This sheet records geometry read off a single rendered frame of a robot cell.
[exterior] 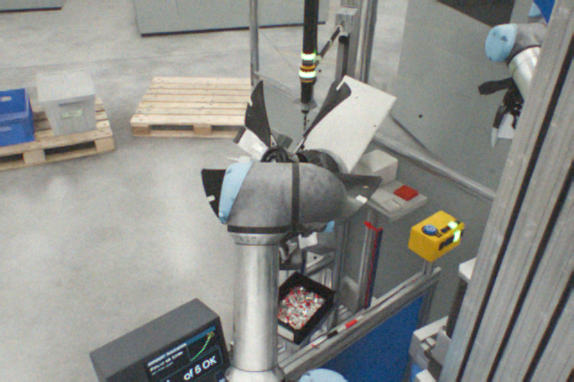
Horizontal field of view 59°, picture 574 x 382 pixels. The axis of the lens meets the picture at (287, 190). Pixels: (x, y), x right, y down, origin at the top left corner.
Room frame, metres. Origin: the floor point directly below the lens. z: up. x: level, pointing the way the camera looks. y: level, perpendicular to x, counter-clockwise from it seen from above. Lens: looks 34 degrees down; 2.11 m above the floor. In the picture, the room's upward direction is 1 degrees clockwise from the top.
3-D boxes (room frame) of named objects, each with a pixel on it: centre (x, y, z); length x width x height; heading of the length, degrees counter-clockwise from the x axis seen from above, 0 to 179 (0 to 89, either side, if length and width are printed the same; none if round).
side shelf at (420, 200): (1.87, -0.40, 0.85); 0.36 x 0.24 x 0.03; 40
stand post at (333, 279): (1.75, -0.22, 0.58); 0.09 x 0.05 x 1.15; 40
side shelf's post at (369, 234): (1.87, -0.40, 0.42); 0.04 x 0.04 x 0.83; 40
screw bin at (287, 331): (1.18, -0.04, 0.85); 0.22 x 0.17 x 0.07; 145
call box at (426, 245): (1.34, -0.51, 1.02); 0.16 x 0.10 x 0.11; 130
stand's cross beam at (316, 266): (1.67, -0.13, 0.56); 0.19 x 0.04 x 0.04; 130
